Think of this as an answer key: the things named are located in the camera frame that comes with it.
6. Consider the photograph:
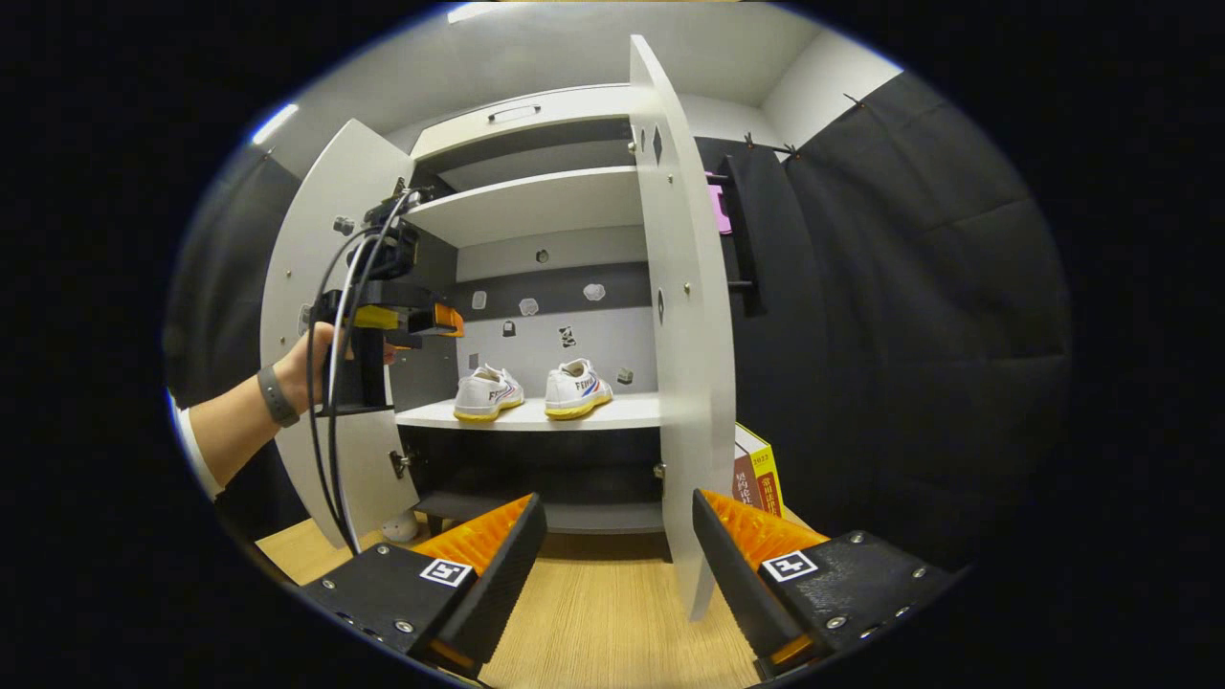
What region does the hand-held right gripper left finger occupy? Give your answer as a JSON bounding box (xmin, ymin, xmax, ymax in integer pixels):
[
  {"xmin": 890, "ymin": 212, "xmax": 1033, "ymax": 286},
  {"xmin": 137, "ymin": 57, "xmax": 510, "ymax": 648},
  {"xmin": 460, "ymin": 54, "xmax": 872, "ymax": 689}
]
[{"xmin": 301, "ymin": 493, "xmax": 549, "ymax": 680}]

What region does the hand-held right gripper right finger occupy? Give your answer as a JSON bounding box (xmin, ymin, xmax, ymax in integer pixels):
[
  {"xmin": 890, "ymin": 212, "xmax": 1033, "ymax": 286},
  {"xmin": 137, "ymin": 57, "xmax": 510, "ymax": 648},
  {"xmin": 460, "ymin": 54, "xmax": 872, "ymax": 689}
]
[{"xmin": 692, "ymin": 489, "xmax": 958, "ymax": 685}]

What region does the white canvas shoe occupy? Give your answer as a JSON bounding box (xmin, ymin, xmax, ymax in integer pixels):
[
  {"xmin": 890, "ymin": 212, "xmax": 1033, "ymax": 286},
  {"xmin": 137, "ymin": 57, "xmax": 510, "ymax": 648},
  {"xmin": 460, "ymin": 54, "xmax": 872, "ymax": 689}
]
[
  {"xmin": 454, "ymin": 364, "xmax": 525, "ymax": 423},
  {"xmin": 546, "ymin": 359, "xmax": 614, "ymax": 421}
]

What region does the white shoe cabinet door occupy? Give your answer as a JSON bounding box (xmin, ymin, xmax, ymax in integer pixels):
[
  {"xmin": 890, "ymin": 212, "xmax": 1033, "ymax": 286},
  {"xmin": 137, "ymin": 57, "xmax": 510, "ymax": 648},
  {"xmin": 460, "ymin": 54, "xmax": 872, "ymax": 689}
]
[
  {"xmin": 258, "ymin": 118, "xmax": 422, "ymax": 551},
  {"xmin": 629, "ymin": 35, "xmax": 738, "ymax": 621}
]

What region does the white shoe cabinet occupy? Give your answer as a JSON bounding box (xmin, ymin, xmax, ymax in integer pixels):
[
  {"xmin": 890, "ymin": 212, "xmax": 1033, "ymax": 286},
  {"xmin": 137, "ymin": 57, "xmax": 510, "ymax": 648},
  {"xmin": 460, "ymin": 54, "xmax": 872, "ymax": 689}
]
[{"xmin": 388, "ymin": 84, "xmax": 666, "ymax": 535}]

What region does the white cabinet drawer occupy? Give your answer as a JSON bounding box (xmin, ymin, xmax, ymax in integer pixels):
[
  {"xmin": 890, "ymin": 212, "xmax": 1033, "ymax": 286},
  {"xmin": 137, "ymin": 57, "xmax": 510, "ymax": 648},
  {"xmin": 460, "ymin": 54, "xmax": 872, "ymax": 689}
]
[{"xmin": 410, "ymin": 84, "xmax": 635, "ymax": 162}]

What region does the yellow brown book box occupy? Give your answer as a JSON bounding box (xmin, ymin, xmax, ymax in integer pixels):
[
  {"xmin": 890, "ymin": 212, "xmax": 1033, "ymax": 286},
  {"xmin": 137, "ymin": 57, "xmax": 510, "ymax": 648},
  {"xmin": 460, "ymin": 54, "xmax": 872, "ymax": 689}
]
[{"xmin": 732, "ymin": 422, "xmax": 784, "ymax": 518}]

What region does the grey wristband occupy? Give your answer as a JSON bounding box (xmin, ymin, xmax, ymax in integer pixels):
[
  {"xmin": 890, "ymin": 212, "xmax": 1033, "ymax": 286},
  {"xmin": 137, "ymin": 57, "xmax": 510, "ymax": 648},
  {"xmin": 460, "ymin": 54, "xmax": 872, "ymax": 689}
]
[{"xmin": 256, "ymin": 364, "xmax": 301, "ymax": 428}]

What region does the black backdrop cloth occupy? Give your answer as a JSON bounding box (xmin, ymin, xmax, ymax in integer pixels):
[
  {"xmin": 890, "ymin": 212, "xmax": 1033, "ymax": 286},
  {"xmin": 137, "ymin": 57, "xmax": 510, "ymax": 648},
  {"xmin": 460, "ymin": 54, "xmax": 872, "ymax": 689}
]
[{"xmin": 163, "ymin": 72, "xmax": 1073, "ymax": 575}]

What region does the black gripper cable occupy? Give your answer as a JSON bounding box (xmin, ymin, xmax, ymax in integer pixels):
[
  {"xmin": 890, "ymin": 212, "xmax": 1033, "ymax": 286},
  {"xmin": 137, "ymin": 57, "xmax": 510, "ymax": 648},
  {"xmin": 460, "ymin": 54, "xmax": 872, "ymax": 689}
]
[{"xmin": 304, "ymin": 189, "xmax": 422, "ymax": 556}]

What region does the black door handle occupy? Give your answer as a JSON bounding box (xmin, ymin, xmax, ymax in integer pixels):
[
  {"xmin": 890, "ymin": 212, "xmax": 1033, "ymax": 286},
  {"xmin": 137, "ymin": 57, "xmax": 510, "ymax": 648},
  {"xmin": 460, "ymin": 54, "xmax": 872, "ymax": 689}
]
[{"xmin": 706, "ymin": 153, "xmax": 769, "ymax": 319}]

